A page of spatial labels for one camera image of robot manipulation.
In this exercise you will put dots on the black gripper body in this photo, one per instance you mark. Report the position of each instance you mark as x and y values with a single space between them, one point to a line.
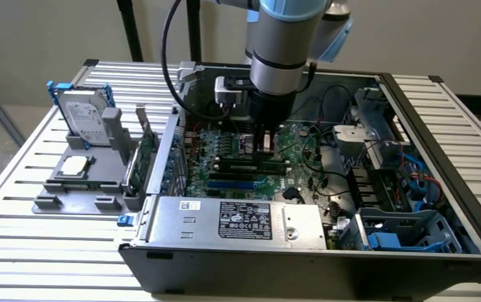
270 107

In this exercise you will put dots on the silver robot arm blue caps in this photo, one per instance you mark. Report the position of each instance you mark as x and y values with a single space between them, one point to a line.
280 47

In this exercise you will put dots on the black RAM slot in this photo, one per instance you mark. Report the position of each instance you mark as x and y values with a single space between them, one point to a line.
244 171

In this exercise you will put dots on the blue expansion slot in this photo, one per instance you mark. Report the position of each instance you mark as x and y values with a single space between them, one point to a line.
229 184

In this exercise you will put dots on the CPU socket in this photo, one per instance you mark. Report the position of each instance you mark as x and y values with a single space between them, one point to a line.
244 144

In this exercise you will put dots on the green Dell motherboard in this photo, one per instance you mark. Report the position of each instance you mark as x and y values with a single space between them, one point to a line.
232 188

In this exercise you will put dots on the grey case latch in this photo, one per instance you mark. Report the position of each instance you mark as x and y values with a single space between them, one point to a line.
186 71

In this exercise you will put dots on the grey metal drive cage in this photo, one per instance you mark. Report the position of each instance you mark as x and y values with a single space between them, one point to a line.
372 126

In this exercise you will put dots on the silver power supply unit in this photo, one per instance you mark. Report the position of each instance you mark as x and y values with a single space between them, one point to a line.
222 221

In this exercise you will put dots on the green graphics card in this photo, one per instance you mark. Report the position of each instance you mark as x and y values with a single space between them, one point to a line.
141 154

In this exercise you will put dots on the small blue plastic clip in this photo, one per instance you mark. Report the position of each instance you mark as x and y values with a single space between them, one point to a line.
125 220

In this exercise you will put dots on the black open PC case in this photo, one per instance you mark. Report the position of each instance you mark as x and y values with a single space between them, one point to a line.
306 270

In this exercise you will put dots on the silver hard disk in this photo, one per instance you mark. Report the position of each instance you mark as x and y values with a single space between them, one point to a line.
85 121

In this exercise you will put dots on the metal disk bay blue latch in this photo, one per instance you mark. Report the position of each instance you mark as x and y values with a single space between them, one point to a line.
407 226

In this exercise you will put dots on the silver CPU chip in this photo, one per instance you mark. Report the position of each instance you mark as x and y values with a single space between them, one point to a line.
73 167

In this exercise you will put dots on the grey parts rack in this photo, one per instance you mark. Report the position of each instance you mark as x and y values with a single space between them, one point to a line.
76 195

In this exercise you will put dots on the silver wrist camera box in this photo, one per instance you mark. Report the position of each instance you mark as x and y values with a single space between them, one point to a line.
226 91

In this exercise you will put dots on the black metal frame post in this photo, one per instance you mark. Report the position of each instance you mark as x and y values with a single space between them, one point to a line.
196 31
130 31

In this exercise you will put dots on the blue disk bracket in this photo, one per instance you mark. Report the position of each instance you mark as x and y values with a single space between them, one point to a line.
108 94

